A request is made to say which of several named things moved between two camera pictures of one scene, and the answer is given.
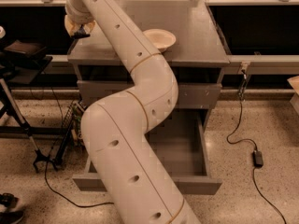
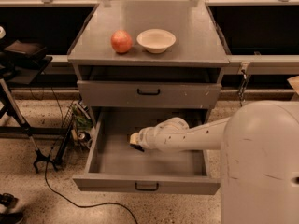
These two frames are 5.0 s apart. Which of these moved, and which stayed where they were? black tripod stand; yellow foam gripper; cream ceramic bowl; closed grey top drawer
Moved: yellow foam gripper
Stayed: black tripod stand; cream ceramic bowl; closed grey top drawer
